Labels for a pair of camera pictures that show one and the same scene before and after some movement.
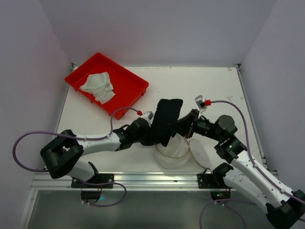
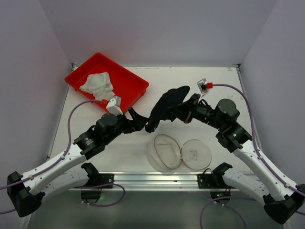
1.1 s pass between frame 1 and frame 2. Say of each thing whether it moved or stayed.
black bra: moved
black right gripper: moved
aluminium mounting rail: stayed
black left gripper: moved
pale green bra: stayed
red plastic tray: stayed
